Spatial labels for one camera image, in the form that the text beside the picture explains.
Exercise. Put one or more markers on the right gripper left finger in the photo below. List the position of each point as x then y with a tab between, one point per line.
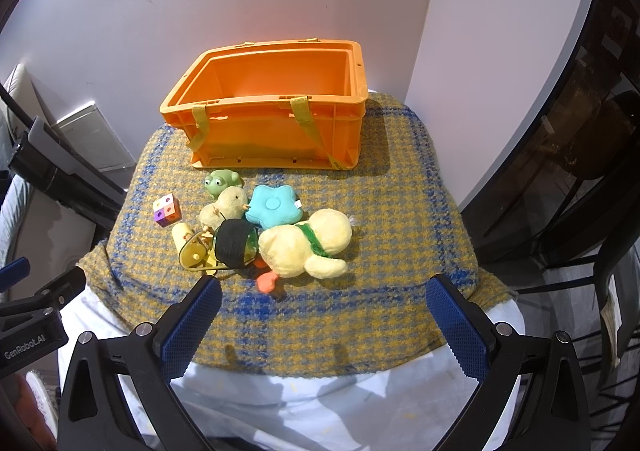
94	413

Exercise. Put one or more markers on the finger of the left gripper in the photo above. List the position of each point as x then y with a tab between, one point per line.
56	294
13	273

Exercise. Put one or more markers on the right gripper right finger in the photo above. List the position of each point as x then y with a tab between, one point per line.
554	409

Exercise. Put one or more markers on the colourful block cube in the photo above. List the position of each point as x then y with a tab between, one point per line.
166	210

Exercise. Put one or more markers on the yellow plastic toy cup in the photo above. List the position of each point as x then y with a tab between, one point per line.
195	249

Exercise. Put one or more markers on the small yellow plush chick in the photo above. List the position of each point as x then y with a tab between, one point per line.
232	203

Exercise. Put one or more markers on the green rubber frog toy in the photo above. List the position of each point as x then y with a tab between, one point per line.
219	180

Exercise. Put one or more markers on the yellow plush duck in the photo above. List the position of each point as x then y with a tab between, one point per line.
310	247

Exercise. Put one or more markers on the teal star plush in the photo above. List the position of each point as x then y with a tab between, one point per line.
273	206

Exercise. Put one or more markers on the black grey stand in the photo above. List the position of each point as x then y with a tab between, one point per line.
53	167

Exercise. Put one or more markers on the white bed sheet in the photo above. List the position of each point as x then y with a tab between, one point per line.
407	408

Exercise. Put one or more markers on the black chair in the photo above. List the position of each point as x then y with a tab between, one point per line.
616	286

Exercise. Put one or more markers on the yellow blue woven blanket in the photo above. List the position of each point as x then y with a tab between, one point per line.
339	291

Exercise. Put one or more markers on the orange plastic storage crate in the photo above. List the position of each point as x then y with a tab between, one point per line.
279	104

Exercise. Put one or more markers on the white wall panel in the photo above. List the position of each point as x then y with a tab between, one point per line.
87	131

